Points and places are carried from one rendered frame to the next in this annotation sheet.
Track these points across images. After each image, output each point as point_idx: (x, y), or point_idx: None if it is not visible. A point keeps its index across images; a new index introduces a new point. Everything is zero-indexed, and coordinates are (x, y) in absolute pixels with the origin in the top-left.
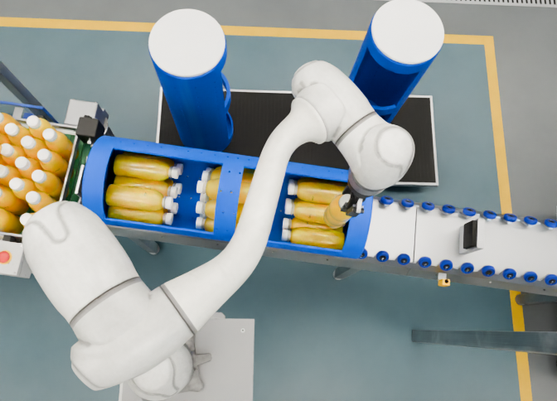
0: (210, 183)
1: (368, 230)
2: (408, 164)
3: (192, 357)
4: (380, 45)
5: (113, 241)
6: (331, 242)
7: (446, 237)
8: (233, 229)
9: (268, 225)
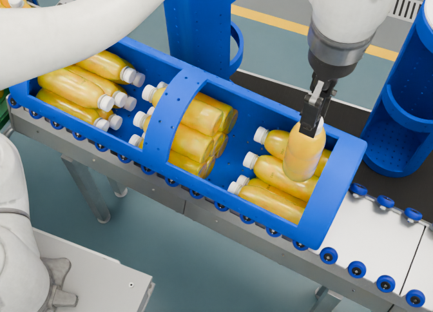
0: (160, 89)
1: (339, 203)
2: None
3: (51, 291)
4: (430, 18)
5: None
6: (289, 215)
7: None
8: (165, 150)
9: None
